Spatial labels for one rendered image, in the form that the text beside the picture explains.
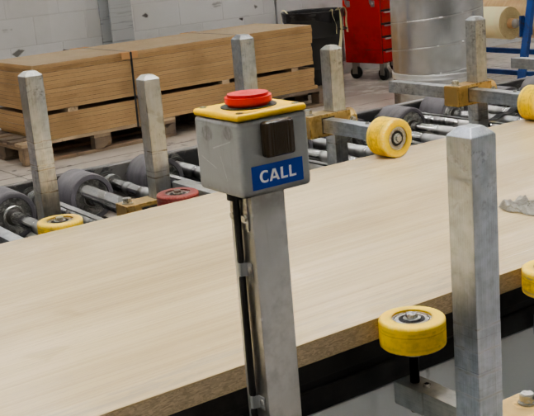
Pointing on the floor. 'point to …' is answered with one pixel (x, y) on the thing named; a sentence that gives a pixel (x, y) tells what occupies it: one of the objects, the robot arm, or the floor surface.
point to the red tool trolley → (368, 35)
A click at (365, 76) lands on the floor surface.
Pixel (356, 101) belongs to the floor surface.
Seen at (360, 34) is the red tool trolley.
